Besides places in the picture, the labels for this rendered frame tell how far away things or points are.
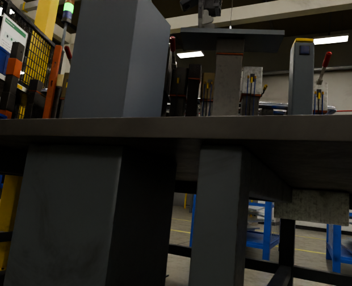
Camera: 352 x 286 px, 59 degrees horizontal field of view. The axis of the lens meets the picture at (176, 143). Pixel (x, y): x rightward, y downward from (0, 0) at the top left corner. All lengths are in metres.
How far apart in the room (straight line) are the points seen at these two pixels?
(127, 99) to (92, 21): 0.27
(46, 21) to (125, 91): 1.76
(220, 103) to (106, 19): 0.47
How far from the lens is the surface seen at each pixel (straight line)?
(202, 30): 1.20
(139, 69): 0.87
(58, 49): 1.62
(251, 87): 1.31
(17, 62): 1.68
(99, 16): 0.96
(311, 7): 5.06
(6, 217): 2.29
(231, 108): 1.11
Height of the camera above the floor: 0.56
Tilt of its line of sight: 9 degrees up
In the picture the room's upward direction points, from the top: 6 degrees clockwise
